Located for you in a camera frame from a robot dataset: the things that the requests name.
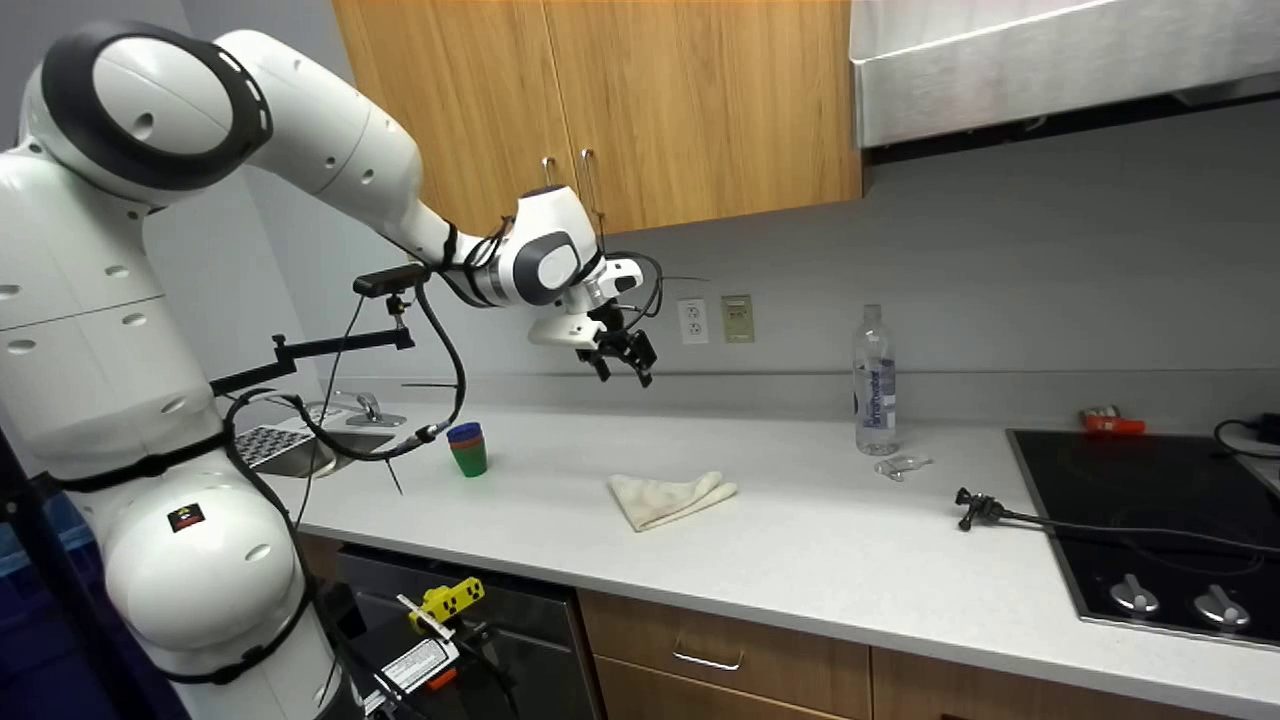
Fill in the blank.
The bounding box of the clear plastic water bottle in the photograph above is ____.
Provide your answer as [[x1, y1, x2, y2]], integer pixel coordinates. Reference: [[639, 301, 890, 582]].
[[851, 301, 903, 459]]

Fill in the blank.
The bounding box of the steel sink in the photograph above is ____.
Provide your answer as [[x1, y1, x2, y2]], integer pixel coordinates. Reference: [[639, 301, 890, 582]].
[[231, 422, 400, 482]]

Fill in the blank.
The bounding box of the white wall power outlet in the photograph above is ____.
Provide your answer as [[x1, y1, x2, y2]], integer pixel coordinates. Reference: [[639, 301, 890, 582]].
[[673, 297, 714, 353]]

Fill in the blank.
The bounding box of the black dishwasher front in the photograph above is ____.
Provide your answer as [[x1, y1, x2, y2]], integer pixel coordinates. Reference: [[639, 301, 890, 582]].
[[296, 535, 606, 720]]

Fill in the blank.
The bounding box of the black tripod cable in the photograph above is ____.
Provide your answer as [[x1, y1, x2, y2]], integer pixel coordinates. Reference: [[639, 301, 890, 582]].
[[1033, 510, 1280, 562]]

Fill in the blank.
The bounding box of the wooden upper cabinet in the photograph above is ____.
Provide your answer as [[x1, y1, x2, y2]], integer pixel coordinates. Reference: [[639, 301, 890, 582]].
[[330, 0, 870, 257]]

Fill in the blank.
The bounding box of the stained beige cloth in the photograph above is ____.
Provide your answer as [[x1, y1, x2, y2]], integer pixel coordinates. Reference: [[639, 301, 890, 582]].
[[606, 469, 745, 535]]

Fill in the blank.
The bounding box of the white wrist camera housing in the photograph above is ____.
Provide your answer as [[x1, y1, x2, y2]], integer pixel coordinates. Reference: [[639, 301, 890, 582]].
[[527, 308, 602, 359]]

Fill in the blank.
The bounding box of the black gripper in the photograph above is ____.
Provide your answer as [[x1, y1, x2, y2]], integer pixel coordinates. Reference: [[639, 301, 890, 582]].
[[576, 301, 663, 391]]

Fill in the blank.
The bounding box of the beige wall switch plate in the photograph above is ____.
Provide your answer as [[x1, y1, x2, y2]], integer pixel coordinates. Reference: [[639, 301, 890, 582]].
[[721, 291, 760, 347]]

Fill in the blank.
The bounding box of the silver box device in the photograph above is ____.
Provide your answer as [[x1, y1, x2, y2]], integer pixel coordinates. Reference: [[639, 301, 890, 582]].
[[372, 637, 463, 707]]

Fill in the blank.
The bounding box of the wooden drawer front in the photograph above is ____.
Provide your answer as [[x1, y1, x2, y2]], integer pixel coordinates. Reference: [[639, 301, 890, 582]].
[[576, 591, 879, 720], [872, 647, 1211, 720]]

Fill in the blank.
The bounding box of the steel range hood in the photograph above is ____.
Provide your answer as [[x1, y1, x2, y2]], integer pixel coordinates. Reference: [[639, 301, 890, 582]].
[[847, 0, 1280, 152]]

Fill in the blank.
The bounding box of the metal drawer handle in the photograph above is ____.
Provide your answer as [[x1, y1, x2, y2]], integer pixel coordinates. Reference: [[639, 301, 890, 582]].
[[673, 647, 750, 682]]

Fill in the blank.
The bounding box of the black tool tray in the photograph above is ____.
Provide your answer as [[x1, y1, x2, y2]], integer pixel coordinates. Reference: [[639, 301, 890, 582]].
[[1006, 424, 1280, 654]]

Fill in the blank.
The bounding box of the small red orange object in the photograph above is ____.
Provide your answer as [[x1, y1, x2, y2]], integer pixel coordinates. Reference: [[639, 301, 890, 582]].
[[1075, 406, 1150, 439]]

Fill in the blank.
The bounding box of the chrome faucet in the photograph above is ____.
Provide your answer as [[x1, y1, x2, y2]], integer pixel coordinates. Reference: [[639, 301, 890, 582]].
[[323, 389, 408, 433]]

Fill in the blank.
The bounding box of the silver cooktop knob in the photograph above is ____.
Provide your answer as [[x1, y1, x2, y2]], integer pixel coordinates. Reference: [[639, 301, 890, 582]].
[[1191, 582, 1258, 634], [1107, 573, 1163, 622]]

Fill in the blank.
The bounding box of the yellow clamp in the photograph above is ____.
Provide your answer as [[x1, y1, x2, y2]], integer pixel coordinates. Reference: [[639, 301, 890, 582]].
[[397, 573, 492, 637]]

